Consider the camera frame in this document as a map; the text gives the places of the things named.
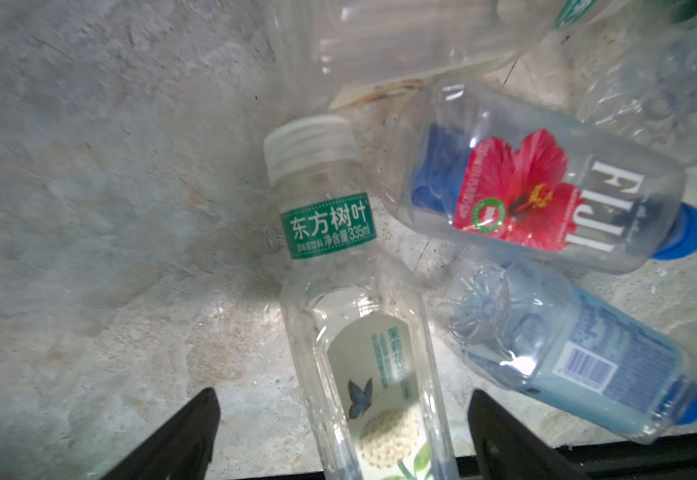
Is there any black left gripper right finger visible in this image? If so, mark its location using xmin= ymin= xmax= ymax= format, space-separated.
xmin=468 ymin=389 xmax=588 ymax=480

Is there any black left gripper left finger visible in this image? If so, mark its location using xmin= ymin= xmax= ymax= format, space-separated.
xmin=104 ymin=388 xmax=220 ymax=480

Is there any light blue label bottle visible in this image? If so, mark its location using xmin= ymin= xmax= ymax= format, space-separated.
xmin=432 ymin=261 xmax=697 ymax=444

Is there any clear bottle green Chinese label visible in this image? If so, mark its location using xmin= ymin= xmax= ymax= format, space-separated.
xmin=264 ymin=115 xmax=459 ymax=479

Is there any clear squat bottle green band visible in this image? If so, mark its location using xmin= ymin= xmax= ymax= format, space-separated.
xmin=266 ymin=0 xmax=625 ymax=112

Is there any Fiji bottle red flower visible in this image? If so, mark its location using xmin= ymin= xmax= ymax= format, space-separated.
xmin=381 ymin=81 xmax=697 ymax=275

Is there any clear bottle blue wrap label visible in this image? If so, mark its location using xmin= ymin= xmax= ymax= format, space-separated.
xmin=577 ymin=16 xmax=697 ymax=168

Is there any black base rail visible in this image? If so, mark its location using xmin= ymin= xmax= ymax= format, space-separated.
xmin=233 ymin=428 xmax=697 ymax=480

